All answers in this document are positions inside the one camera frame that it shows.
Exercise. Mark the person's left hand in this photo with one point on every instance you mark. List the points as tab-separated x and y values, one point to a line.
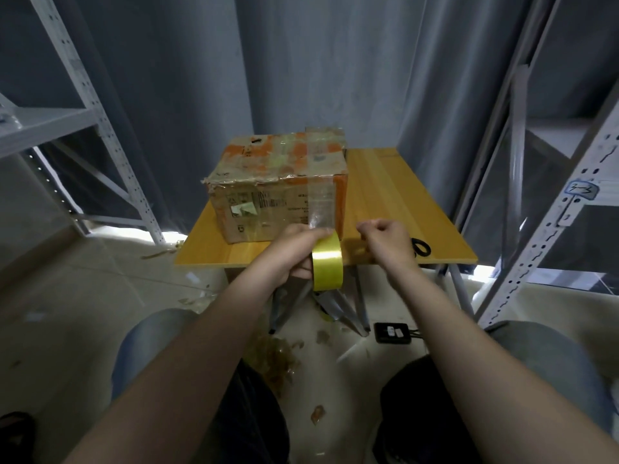
280	261

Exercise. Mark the person's right hand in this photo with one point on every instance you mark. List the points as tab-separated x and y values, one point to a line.
392	241

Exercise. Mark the yellow tape roll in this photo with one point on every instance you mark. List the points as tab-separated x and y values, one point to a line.
327	261

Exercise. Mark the large orange print cardboard box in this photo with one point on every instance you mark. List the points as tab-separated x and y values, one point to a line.
280	178

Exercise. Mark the person's right forearm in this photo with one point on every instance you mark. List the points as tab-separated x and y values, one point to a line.
503	381

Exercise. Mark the person's left forearm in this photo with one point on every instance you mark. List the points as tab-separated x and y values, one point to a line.
155	391

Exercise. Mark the tape scraps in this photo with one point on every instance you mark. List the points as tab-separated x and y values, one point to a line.
276	357

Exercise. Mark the person's right leg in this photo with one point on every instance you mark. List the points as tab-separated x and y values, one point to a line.
561	362

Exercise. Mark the yellow wooden table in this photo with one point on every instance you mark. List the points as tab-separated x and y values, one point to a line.
396	198

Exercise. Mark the black power adapter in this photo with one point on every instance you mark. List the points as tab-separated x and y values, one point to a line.
392	332

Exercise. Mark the grey metal shelf unit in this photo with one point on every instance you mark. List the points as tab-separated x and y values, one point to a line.
48	120
551	159

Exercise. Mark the grey curtain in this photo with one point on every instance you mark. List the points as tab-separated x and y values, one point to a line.
290	53

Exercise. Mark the black sandal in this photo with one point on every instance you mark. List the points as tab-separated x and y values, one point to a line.
17	435

